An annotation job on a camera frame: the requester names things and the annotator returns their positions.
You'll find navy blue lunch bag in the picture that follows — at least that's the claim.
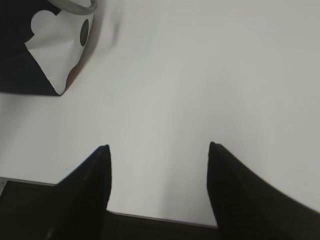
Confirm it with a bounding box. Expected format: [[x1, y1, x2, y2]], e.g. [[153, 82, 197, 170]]
[[0, 0, 98, 97]]

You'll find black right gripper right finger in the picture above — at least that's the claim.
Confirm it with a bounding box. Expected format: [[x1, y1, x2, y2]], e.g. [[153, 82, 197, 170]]
[[206, 142, 320, 240]]

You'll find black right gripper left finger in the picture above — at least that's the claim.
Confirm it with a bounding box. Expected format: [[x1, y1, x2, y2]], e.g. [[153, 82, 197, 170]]
[[0, 145, 112, 240]]

